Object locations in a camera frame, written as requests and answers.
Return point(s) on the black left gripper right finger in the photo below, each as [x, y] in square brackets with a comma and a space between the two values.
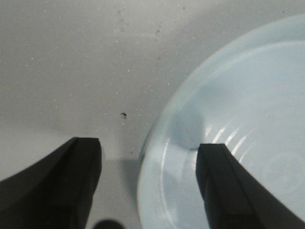
[233, 198]

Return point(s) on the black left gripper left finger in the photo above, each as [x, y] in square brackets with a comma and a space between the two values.
[56, 192]

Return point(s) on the light blue round plate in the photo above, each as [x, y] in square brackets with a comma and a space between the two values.
[250, 96]

